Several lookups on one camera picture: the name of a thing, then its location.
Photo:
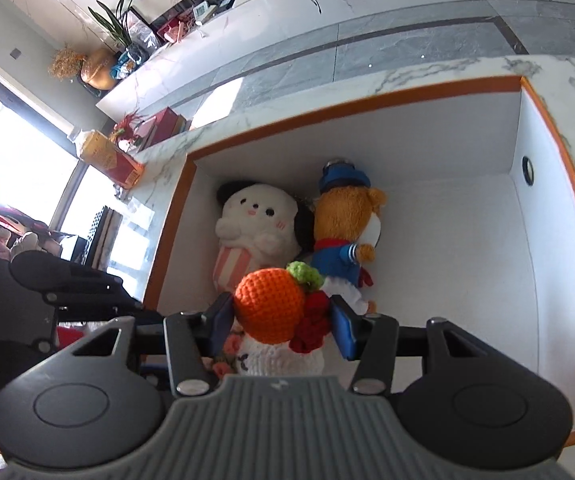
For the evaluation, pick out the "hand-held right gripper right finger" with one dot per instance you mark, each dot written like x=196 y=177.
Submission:
x=345 y=332

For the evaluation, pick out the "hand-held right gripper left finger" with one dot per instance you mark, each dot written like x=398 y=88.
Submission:
x=220 y=327

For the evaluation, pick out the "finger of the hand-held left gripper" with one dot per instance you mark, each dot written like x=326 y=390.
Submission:
x=67 y=267
x=97 y=302

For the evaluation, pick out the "crocheted doll orange hat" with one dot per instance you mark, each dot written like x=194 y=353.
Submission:
x=267 y=300

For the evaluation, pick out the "white storage box orange rim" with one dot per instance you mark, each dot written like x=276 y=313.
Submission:
x=442 y=240

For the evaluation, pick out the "black perforated panel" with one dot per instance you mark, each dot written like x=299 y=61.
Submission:
x=101 y=235

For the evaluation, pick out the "light cloth pile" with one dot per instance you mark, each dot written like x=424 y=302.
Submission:
x=24 y=240

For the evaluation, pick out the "brown bear plush blue uniform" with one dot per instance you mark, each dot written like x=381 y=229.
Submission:
x=340 y=220

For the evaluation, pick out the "yellow red carton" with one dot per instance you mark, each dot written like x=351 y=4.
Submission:
x=107 y=157

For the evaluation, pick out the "white panda plush striped body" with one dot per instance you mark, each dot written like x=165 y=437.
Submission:
x=257 y=215

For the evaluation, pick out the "large glass window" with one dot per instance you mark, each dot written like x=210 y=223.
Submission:
x=7 y=150

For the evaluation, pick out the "red flower decoration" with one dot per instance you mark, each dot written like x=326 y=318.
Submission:
x=126 y=127

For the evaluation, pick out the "dark red gift box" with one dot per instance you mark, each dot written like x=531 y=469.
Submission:
x=165 y=122

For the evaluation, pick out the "golden vase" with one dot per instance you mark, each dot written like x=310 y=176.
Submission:
x=97 y=67

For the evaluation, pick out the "dried flower bunch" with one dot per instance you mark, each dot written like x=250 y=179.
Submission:
x=67 y=62

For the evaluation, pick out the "blue ornament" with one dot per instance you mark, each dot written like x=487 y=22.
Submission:
x=125 y=65

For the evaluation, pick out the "long-leaf potted plant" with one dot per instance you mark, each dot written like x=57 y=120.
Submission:
x=117 y=25

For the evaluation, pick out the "small red gift box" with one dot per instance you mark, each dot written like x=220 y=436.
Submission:
x=172 y=30

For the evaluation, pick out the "white desk thermometer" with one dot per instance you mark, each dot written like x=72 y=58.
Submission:
x=202 y=11

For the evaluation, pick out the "grey wall switch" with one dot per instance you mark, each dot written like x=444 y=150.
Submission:
x=15 y=53

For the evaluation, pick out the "black picture frame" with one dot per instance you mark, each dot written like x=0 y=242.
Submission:
x=145 y=27

